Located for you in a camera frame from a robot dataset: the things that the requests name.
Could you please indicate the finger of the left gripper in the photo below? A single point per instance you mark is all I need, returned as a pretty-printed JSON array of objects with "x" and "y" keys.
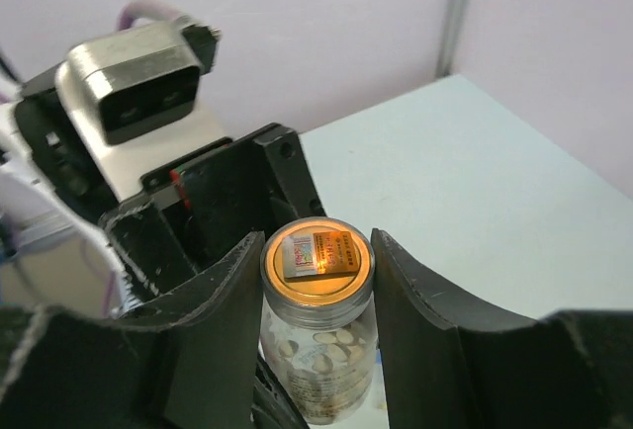
[
  {"x": 291, "y": 190},
  {"x": 153, "y": 257}
]

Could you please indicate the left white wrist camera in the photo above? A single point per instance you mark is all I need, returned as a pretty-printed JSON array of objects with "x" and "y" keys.
[{"x": 132, "y": 97}]

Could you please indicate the right aluminium frame post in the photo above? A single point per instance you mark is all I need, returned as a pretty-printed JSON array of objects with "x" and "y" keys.
[{"x": 452, "y": 26}]

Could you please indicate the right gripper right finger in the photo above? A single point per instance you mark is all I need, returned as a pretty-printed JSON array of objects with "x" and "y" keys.
[{"x": 453, "y": 360}]

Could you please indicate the clear pill bottle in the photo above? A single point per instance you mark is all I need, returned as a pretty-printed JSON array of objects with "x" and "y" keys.
[{"x": 318, "y": 323}]

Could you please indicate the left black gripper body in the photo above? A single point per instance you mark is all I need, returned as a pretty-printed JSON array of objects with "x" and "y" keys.
[{"x": 216, "y": 195}]

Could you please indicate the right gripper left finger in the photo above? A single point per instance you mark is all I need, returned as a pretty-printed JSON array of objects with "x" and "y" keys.
[{"x": 184, "y": 360}]

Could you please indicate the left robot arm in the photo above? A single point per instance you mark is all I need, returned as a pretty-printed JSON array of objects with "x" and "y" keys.
[{"x": 47, "y": 156}]

